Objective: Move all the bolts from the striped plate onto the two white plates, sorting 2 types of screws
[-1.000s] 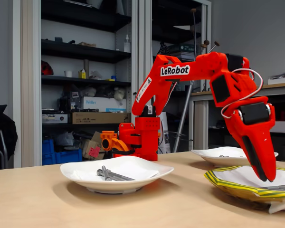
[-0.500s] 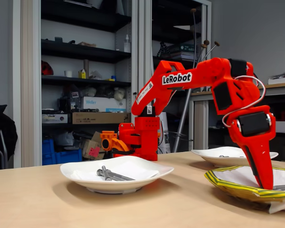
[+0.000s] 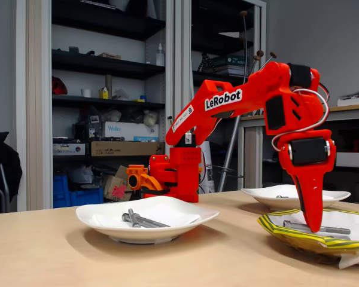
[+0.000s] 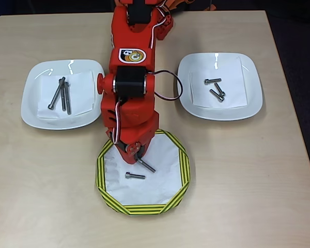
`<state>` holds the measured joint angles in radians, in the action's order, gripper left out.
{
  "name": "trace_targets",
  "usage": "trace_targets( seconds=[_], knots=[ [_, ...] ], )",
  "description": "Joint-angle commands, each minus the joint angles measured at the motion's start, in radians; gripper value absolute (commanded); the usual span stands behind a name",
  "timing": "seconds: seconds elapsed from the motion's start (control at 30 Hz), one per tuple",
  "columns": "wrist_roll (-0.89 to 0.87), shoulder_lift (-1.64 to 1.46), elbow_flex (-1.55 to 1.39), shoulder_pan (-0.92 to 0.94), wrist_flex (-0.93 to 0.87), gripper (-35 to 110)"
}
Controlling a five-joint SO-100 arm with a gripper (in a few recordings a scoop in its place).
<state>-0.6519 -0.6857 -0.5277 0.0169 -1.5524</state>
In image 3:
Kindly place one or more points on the long white box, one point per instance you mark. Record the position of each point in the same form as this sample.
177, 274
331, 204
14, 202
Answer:
353, 102

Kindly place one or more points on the stack of books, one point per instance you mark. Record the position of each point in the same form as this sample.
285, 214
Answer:
231, 61

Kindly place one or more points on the small yellow box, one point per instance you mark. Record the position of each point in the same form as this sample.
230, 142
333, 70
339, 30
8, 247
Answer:
104, 94

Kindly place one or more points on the cardboard box with pink sticker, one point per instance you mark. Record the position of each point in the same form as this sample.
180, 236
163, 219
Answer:
110, 182

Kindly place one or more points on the black flexible tripod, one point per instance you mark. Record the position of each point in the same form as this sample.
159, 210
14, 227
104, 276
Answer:
205, 62

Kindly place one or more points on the grey coat stand wooden knobs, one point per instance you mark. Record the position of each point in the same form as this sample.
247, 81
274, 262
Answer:
231, 140

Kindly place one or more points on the white plastic bottle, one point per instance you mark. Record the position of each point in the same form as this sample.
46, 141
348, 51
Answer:
160, 58

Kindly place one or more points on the orange printed part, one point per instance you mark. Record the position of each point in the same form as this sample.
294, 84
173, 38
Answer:
137, 171

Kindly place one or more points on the red spool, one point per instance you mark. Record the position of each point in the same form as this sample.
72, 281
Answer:
356, 146

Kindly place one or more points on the cardboard tube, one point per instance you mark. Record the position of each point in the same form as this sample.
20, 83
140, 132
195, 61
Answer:
108, 82

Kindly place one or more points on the white Weller box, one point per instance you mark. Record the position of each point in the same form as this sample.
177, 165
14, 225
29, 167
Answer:
128, 130

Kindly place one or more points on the yellow green striped paper plate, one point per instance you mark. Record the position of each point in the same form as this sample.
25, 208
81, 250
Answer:
299, 240

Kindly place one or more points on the white cup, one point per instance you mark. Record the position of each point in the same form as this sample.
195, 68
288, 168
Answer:
86, 93

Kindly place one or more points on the red printed robot arm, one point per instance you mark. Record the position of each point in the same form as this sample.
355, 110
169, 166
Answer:
251, 89

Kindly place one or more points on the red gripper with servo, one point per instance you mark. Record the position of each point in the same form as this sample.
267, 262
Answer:
309, 152

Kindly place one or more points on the flat grey white box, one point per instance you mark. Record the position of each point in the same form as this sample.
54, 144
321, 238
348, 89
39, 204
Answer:
68, 149

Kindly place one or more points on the grey metal shelf cabinet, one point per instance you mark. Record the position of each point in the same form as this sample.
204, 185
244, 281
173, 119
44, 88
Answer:
182, 36
36, 104

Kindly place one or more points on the grey sideboard with wooden top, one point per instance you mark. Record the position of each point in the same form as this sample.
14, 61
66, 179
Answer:
353, 109

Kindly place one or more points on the white printed paper bag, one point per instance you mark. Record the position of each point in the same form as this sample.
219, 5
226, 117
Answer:
209, 179

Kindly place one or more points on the black jacket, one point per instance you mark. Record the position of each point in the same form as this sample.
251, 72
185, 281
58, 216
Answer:
3, 167

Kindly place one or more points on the blue plastic crate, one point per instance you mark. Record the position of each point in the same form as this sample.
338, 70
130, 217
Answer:
60, 191
86, 197

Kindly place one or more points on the long brown cardboard box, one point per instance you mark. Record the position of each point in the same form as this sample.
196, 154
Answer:
122, 148

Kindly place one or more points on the white storage box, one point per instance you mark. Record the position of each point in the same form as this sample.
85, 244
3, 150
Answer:
354, 160

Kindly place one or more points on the red black helmet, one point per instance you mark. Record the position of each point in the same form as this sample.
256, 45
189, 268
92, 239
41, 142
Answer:
60, 88

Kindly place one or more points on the white square ceramic plate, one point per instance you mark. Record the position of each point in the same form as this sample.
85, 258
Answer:
137, 234
266, 200

